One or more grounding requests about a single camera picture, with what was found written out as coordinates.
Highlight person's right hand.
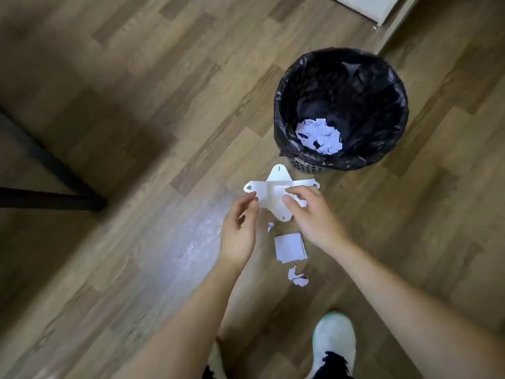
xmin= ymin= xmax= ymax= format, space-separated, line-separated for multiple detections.
xmin=282 ymin=186 xmax=350 ymax=254

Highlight person's left hand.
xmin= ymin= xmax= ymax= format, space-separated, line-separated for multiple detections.
xmin=220 ymin=192 xmax=260 ymax=270

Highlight white paper cutout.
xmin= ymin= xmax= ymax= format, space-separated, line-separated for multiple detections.
xmin=243 ymin=163 xmax=321 ymax=222

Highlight person's left forearm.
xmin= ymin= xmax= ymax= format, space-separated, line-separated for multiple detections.
xmin=112 ymin=258 xmax=253 ymax=379

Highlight person's right forearm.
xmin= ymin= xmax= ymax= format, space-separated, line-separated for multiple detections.
xmin=321 ymin=235 xmax=505 ymax=379

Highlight white square paper sheets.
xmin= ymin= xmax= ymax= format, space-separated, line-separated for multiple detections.
xmin=274 ymin=232 xmax=308 ymax=264

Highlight black mesh waste basket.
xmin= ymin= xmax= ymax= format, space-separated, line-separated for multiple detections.
xmin=286 ymin=153 xmax=349 ymax=175

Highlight torn white paper scrap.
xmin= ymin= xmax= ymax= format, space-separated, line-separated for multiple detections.
xmin=287 ymin=265 xmax=311 ymax=288

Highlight pile of white paper scraps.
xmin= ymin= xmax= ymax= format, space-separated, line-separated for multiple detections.
xmin=295 ymin=118 xmax=343 ymax=155

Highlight black trash bag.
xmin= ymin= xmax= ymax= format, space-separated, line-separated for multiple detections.
xmin=273 ymin=48 xmax=410 ymax=171

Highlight white sneaker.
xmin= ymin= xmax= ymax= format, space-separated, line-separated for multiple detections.
xmin=307 ymin=311 xmax=357 ymax=379

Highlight white furniture panel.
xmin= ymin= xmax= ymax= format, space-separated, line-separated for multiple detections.
xmin=327 ymin=0 xmax=404 ymax=29

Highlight black table frame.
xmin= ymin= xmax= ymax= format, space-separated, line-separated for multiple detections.
xmin=0 ymin=109 xmax=108 ymax=212

